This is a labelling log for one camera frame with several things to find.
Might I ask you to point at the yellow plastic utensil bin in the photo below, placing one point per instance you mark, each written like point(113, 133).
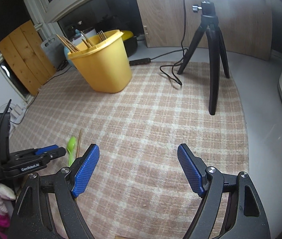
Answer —
point(105, 66)

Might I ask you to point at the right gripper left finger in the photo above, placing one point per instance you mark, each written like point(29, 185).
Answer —
point(32, 216)

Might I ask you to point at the checkered woven table mat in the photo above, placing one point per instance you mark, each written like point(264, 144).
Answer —
point(138, 188)

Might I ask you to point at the black tripod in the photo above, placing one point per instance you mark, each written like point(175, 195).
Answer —
point(209, 26)

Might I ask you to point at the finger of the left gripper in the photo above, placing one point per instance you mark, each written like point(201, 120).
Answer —
point(46, 149)
point(56, 152)

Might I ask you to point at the light wooden panel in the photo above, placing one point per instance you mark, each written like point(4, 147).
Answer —
point(246, 25)

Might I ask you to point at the pine wooden board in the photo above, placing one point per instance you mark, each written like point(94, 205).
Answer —
point(22, 51)

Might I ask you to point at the white blue electric kettle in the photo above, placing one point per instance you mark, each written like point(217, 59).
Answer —
point(77, 39)

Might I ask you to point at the green plastic spoon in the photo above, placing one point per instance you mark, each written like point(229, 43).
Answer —
point(71, 147)

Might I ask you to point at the brown wooden chopstick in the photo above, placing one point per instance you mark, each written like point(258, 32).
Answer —
point(86, 40)

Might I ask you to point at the wooden chopstick in bin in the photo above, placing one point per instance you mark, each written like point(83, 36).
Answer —
point(71, 44)
point(67, 43)

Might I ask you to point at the yellow lidded black pot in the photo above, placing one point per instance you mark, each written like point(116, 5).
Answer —
point(130, 42)

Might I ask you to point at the metal fork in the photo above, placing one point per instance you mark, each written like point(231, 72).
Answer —
point(101, 36)

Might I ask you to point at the grey cutting board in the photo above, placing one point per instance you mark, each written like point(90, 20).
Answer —
point(53, 49)

